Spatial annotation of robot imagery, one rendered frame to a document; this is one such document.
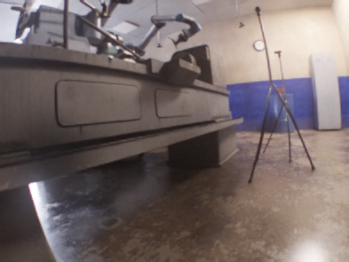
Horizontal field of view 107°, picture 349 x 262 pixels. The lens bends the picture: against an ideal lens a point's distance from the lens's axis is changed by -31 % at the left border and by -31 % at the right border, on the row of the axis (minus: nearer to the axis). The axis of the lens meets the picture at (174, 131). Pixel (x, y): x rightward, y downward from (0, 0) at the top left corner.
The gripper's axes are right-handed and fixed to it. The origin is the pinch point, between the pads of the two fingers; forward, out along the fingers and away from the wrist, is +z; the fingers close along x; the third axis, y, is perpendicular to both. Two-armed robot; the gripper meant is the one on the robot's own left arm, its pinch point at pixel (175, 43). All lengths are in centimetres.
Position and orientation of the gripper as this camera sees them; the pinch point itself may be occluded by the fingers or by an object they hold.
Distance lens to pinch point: 217.5
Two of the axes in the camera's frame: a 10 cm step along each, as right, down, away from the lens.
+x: 5.3, -1.1, 8.4
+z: -7.6, 3.9, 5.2
